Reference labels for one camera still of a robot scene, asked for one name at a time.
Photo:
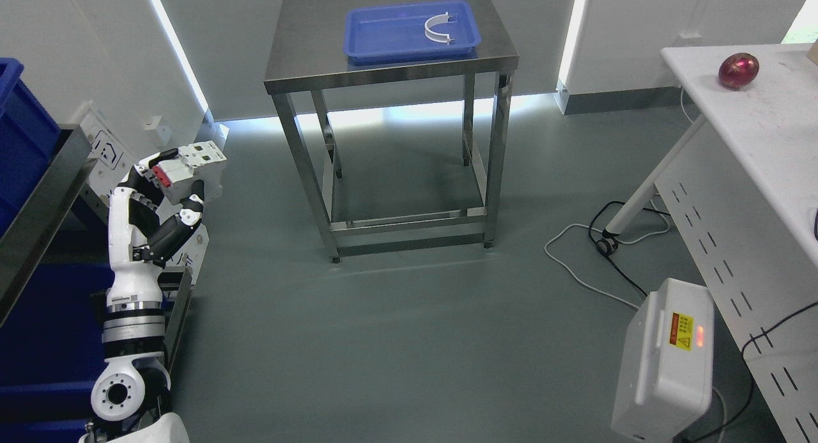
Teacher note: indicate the white red circuit breaker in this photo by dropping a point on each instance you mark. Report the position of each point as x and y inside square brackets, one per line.
[202, 161]

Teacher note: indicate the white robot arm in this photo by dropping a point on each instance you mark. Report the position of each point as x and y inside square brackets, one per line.
[131, 399]

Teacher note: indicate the red round object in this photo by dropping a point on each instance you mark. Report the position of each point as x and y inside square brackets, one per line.
[738, 70]

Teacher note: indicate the blue plastic tray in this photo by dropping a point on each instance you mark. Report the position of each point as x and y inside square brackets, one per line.
[410, 32]

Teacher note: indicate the large blue bin left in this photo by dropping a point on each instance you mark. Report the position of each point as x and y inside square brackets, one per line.
[28, 139]

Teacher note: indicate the white box with warning label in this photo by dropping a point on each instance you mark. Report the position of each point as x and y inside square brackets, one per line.
[666, 374]

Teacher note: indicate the white desk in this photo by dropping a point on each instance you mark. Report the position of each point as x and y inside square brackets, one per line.
[740, 185]

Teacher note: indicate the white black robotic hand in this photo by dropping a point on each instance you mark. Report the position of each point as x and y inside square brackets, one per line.
[139, 244]

